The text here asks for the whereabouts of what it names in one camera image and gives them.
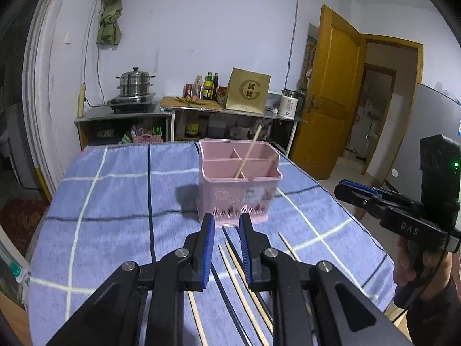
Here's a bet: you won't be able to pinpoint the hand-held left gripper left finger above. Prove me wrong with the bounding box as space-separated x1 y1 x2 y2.
45 213 216 346

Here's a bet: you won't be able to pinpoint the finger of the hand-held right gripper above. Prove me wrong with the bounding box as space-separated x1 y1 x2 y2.
334 184 383 221
339 179 390 204

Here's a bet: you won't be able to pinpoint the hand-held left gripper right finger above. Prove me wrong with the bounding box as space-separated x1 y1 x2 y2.
239 213 413 346

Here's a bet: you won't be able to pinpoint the pink plastic utensil basket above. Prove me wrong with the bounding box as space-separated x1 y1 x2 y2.
199 138 282 228

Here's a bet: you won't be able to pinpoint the person's right forearm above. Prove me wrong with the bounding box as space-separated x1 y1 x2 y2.
410 276 461 346

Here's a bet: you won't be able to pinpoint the person's right hand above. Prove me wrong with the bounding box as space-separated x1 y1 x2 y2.
393 232 452 301

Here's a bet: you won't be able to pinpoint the grey refrigerator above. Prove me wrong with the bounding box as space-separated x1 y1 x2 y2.
366 82 461 221

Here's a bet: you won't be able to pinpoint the yellow wooden door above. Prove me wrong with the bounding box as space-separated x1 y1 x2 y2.
290 4 367 181

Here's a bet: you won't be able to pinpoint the blue plaid tablecloth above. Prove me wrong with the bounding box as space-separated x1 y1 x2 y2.
28 142 397 346

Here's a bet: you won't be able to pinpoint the yellow label jar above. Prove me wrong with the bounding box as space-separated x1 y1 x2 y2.
185 113 200 138

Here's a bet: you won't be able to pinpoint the small pink basket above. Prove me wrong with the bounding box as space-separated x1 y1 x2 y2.
131 133 163 144

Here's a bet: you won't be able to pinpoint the steel counter with cutting board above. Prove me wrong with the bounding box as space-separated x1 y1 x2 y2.
160 95 309 156

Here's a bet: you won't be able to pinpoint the wooden cutting board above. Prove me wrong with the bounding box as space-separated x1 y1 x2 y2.
159 96 225 111

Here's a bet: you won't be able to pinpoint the gold cardboard box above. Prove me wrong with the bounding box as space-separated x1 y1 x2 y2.
224 67 272 113

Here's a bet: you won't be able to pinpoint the green onions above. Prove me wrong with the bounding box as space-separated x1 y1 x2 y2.
174 96 210 105

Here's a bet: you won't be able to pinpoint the stainless steel steamer pot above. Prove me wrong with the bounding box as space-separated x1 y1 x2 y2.
116 67 156 98

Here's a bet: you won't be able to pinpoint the dark red rug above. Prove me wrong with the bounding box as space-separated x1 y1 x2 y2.
0 198 50 250

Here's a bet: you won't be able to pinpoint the wooden rolling pin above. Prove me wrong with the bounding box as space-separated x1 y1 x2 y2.
77 84 87 118

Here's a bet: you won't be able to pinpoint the green curtain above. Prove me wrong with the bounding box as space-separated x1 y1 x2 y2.
95 0 125 48

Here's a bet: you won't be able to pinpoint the yellow door frame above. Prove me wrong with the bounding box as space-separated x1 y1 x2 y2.
360 34 424 177

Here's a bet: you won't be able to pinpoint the wall poster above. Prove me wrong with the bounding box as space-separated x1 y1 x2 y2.
300 35 318 91

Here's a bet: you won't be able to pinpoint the air conditioner power cable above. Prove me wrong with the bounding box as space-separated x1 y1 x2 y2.
286 0 300 93

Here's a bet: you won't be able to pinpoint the white window frame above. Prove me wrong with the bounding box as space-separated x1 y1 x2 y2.
22 0 74 202

